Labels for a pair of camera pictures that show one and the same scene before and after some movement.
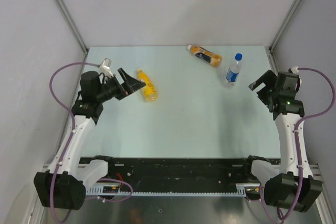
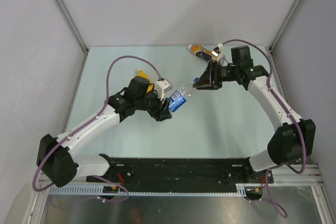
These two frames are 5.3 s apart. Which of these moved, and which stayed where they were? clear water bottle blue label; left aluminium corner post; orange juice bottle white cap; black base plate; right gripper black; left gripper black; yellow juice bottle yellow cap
Moved: left gripper black; right gripper black; clear water bottle blue label
Stayed: black base plate; left aluminium corner post; yellow juice bottle yellow cap; orange juice bottle white cap
